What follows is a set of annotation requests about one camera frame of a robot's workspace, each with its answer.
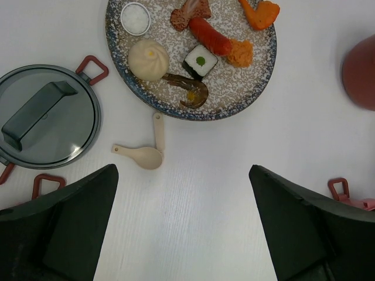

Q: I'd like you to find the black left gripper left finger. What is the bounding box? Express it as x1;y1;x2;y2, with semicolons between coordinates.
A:
1;164;119;280

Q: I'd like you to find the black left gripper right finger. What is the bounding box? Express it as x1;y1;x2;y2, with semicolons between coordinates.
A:
249;165;374;280

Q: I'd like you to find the pink lunch container with handle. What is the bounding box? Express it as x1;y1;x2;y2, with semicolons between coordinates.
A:
328;177;375;211

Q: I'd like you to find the dark red lunch container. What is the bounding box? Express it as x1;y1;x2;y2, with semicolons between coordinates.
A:
341;35;374;111

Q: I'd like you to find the orange shredded food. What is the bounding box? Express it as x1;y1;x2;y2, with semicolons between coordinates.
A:
227;39;253;67

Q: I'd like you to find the sushi roll piece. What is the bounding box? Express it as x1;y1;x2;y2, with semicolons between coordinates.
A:
182;44;218;81

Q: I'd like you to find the orange fried chicken piece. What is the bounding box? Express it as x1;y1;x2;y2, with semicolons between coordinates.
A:
238;1;280;30

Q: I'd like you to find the pink lunch container left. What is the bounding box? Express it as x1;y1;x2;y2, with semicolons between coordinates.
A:
10;173;67;207

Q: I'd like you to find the grey glass pot lid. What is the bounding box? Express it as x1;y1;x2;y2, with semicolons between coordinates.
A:
1;55;109;183

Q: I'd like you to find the brown shrimp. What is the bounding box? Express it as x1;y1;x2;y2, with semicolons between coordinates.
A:
162;73;209;109

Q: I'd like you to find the white steamed bun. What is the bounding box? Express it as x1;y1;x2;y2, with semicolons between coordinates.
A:
128;39;169;81

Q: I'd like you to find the speckled ceramic plate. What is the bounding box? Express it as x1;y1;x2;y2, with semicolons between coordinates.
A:
105;1;277;121

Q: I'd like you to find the red sausage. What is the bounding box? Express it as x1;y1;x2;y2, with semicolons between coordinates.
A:
189;17;232;56

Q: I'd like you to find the small white rice bowl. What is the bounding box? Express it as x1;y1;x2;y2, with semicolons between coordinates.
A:
120;2;151;36

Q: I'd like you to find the brown meat slice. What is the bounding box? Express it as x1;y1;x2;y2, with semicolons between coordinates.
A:
170;0;212;32

